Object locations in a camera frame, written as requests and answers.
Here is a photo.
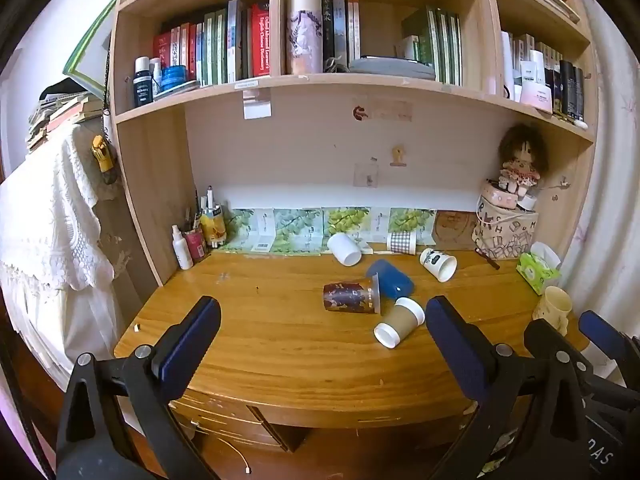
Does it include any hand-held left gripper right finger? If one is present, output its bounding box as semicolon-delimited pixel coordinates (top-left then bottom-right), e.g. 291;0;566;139
425;296;593;480

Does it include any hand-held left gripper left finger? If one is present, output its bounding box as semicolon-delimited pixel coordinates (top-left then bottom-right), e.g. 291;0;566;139
55;296;222;480

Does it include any white cup with dark logo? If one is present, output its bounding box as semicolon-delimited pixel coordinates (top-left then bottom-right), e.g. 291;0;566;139
419;247;458;282

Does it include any blue plastic cup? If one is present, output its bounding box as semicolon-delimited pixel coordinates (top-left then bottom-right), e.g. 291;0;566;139
367;258;416;298

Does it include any brown wooden board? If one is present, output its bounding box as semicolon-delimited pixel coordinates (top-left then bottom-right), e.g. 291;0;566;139
431;210;480;251

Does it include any clear tape patch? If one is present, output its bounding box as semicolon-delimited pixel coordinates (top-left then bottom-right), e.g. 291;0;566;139
353;157;381;188

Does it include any green tissue pack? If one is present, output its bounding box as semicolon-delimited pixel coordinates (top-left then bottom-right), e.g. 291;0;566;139
516;241;562;296

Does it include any plain white cup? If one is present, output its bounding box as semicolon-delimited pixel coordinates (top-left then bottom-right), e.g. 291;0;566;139
327;232;363;266

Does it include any blue jar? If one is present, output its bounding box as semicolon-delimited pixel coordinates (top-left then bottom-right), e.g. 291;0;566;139
161;65;187;92

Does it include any small white box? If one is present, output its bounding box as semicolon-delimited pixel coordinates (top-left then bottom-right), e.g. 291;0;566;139
397;35;422;61

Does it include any pink small box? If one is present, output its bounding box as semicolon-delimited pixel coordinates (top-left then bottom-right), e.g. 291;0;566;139
480;181;518;209

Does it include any white lace cloth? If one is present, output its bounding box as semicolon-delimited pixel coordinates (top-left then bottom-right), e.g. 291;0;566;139
0;122;132;391

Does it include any dark printed paper cup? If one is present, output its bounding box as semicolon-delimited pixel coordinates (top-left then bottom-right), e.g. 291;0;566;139
322;274;384;317

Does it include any red wall sticker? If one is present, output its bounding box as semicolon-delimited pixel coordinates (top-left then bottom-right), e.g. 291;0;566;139
352;100;415;123

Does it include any stack of old books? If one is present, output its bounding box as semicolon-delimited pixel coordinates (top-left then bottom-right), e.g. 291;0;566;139
26;94;107;153

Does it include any wooden desk drawer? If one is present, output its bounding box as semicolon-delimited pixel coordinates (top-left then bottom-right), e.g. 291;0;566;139
169;389;312;455

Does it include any white spray bottle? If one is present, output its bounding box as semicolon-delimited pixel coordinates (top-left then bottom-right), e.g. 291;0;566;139
171;224;194;270

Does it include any grey flat pouch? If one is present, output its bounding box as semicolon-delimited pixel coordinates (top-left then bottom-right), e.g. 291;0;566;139
347;56;437;81

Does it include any white cable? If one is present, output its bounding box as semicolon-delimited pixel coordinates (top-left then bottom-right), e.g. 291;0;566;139
215;437;252;474

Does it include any yellow toy keychain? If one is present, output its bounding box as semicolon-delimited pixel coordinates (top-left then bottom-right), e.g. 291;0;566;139
90;134;119;185

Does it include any green framed board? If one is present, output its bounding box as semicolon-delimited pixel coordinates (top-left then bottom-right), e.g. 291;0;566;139
62;0;120;98

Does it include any row of cosmetic bottles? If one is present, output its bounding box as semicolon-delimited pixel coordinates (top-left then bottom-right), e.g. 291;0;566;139
500;30;591;131

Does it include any row of dark green books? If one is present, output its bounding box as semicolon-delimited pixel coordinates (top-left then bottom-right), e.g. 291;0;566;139
401;5;463;87

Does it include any row of black white books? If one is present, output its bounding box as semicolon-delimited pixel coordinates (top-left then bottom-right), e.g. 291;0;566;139
320;0;363;72

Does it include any letter printed fabric bag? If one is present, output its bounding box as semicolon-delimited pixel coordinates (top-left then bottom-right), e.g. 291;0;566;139
472;197;540;261

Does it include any brown sleeved paper cup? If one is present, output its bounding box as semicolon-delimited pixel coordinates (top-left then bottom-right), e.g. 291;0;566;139
374;296;426;349

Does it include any cream ceramic mug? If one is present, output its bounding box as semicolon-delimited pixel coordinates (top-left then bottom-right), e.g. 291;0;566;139
532;286;572;337

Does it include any row of red green books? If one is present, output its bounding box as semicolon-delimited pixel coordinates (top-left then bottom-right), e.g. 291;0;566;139
152;0;273;87

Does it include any yellow can pen holder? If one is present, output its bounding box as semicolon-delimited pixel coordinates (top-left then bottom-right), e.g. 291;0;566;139
200;205;228;248

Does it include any taped white paper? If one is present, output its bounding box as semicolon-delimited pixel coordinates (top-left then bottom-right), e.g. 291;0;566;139
242;86;272;121

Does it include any white printed cylinder tube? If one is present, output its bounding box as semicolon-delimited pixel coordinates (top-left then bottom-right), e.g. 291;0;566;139
286;0;325;76

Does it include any brown haired plush doll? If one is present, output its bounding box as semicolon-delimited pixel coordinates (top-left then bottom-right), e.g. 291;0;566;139
497;123;550;198

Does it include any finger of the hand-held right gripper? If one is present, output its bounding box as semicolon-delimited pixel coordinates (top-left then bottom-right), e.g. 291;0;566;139
578;310;640;392
523;318;584;367

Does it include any checkered paper cup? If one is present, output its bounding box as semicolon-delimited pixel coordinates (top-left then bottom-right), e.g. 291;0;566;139
386;232;417;255

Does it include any wooden bookshelf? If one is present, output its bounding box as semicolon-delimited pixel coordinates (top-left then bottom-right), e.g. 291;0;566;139
107;0;601;291

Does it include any black cosmetic bottle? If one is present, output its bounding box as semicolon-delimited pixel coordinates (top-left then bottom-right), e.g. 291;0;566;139
132;56;153;108

